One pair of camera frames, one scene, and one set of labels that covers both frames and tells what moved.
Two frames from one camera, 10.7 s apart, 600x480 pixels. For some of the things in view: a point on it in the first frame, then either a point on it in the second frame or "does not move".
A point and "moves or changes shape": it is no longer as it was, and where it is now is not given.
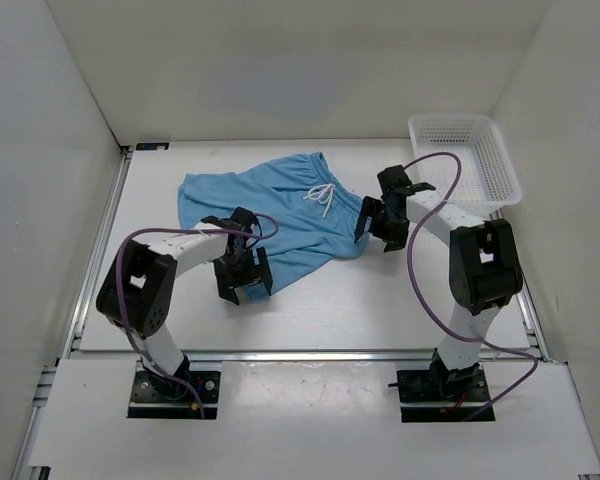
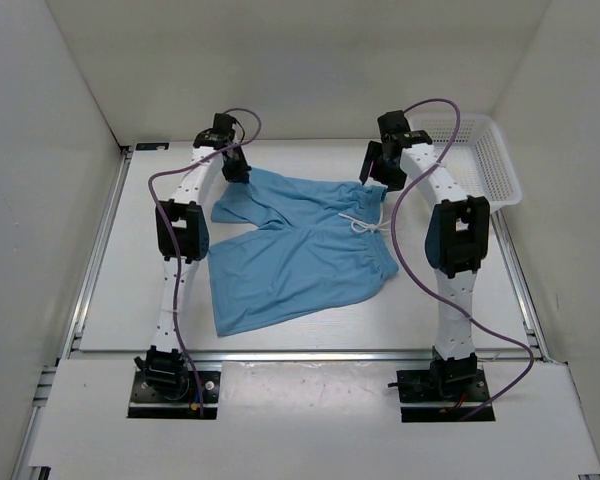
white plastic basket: (486, 177) does not move
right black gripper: (371, 207) → (374, 149)
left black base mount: (166, 397) does not move
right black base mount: (443, 395) does not move
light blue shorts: (303, 208) moves or changes shape
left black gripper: (255, 275) → (241, 174)
